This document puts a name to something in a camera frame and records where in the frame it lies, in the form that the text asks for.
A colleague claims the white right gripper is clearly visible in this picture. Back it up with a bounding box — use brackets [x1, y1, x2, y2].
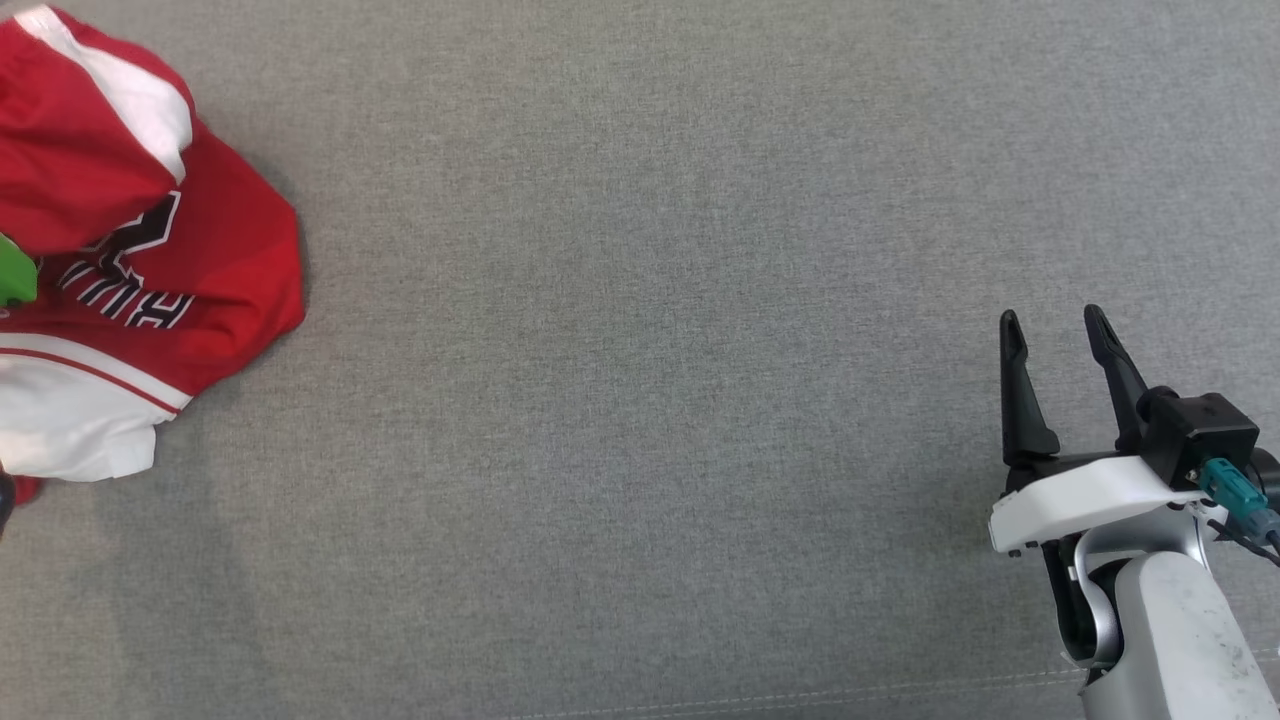
[988, 305, 1211, 556]

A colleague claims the grey fabric sofa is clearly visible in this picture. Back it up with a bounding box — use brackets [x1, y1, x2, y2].
[0, 0, 1280, 720]

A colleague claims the black cable teal plug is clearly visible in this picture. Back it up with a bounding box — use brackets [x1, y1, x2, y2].
[1198, 458, 1280, 551]

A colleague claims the red white Bulls jersey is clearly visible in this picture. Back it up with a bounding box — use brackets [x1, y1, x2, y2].
[0, 125, 306, 506]

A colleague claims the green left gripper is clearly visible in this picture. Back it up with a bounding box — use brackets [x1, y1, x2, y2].
[0, 233, 41, 308]

